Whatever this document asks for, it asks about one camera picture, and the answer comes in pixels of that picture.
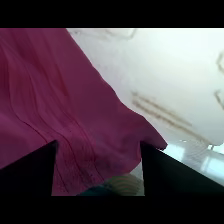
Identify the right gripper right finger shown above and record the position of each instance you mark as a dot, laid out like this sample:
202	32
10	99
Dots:
170	176

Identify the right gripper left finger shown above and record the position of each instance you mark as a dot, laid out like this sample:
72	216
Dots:
26	176

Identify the pink garment with black stripes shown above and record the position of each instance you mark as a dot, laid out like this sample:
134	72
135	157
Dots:
50	86

